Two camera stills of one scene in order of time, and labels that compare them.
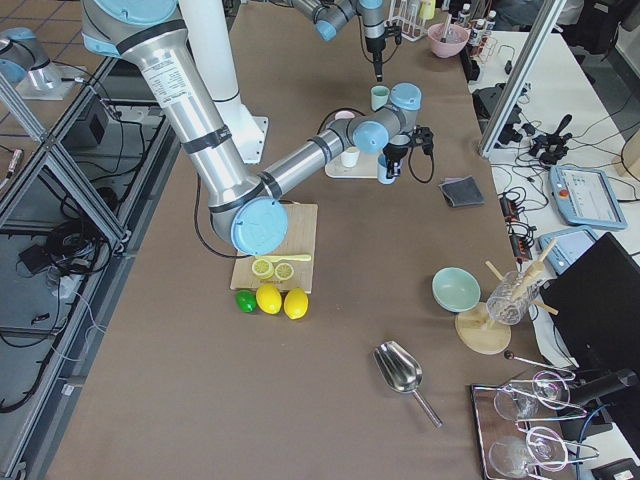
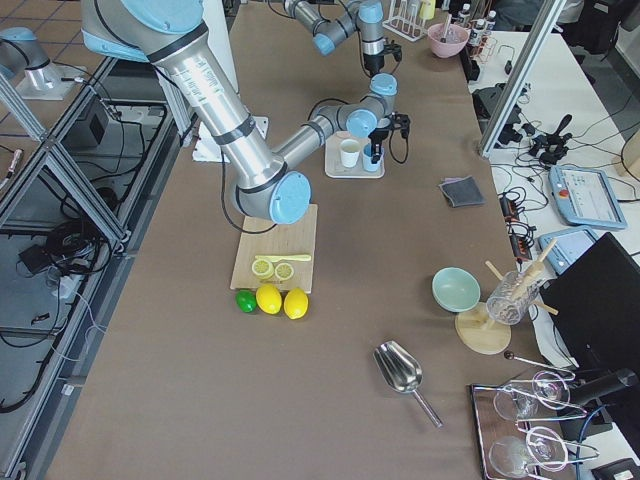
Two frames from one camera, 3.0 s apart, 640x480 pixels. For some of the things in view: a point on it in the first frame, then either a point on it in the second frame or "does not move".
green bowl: [456, 289] does not move
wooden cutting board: [301, 240] does not move
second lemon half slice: [284, 271] does not move
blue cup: [381, 170] to [367, 159]
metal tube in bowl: [443, 40] does not move
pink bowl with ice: [454, 44] does not move
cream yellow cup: [350, 156] does not move
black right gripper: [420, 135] to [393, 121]
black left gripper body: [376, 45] to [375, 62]
